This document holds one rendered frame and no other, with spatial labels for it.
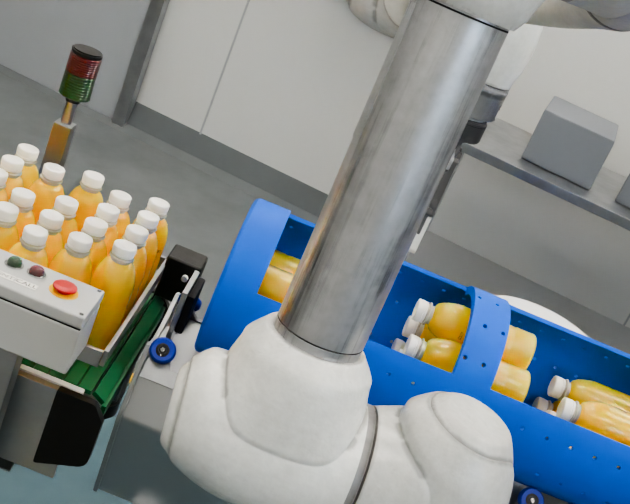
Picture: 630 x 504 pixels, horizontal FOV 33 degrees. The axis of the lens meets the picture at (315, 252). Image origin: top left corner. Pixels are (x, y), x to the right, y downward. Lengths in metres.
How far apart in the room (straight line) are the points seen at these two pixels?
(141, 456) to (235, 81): 3.63
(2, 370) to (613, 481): 0.99
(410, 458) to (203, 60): 4.37
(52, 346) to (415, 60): 0.77
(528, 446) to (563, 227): 3.43
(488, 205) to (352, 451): 4.07
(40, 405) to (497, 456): 0.85
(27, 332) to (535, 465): 0.84
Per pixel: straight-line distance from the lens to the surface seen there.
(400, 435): 1.16
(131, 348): 1.91
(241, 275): 1.69
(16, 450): 1.83
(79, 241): 1.72
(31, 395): 1.76
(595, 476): 1.82
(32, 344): 1.59
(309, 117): 5.26
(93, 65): 2.15
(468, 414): 1.18
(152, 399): 1.82
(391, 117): 1.04
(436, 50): 1.03
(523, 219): 5.16
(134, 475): 1.95
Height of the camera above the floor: 1.86
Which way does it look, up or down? 22 degrees down
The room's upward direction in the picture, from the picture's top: 23 degrees clockwise
